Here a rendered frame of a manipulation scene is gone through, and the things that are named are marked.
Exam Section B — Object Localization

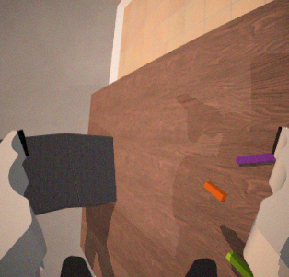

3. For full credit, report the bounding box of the orange rod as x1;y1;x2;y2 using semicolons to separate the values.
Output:
204;181;227;201

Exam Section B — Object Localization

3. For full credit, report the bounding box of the lime green rod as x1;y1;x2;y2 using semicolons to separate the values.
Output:
226;251;254;277

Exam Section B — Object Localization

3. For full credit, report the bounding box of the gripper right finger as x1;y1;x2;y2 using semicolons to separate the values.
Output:
243;126;289;277

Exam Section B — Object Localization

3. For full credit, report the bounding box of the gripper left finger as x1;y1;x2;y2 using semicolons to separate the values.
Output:
0;130;47;277

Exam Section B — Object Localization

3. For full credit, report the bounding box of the purple rod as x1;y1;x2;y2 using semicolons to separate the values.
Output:
236;153;276;165

